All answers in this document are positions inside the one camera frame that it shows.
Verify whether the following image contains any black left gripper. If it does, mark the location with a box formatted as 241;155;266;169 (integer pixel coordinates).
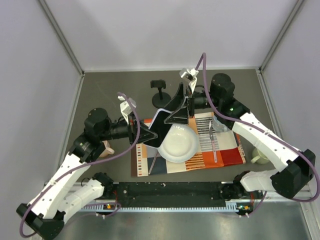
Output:
99;111;158;146

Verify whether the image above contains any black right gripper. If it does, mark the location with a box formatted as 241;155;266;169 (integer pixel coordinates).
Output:
163;83;221;126

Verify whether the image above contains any phone with lilac case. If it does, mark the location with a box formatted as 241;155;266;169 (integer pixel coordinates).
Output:
144;108;172;148

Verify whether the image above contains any black phone stand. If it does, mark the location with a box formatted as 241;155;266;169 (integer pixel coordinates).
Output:
150;79;172;109

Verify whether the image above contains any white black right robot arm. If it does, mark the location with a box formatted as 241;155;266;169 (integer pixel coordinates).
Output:
164;71;320;200

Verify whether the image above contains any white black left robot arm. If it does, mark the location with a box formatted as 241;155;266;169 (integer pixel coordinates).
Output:
16;108;158;240

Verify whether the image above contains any white ceramic plate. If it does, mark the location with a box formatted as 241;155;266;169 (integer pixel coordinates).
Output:
157;124;200;163

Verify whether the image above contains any pink ceramic mug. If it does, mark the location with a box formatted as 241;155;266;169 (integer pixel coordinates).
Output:
99;140;115;159

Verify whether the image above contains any blue grey mug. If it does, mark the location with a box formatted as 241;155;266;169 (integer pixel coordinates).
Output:
211;115;230;133

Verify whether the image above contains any colourful patterned placemat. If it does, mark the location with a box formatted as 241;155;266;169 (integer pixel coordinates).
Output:
131;112;246;177

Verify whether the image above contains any green mug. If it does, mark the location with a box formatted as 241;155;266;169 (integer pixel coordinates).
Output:
250;148;270;165

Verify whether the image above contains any pink handled knife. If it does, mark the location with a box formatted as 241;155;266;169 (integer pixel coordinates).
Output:
148;151;159;175

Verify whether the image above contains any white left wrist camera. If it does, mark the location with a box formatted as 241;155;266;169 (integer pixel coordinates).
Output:
117;96;133;124

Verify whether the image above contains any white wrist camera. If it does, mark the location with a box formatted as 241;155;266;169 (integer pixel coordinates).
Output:
179;68;199;93
117;96;133;124

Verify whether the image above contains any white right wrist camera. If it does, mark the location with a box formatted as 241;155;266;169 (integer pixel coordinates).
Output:
179;68;199;93

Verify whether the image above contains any pink handled fork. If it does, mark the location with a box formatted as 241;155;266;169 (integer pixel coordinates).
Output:
209;121;218;163

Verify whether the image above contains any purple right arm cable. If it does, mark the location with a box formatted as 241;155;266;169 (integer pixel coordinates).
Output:
194;52;320;218

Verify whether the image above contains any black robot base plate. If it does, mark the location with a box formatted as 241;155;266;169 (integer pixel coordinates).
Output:
101;181;262;201

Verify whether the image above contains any grey slotted cable duct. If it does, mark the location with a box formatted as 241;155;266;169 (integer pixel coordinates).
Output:
79;200;254;215

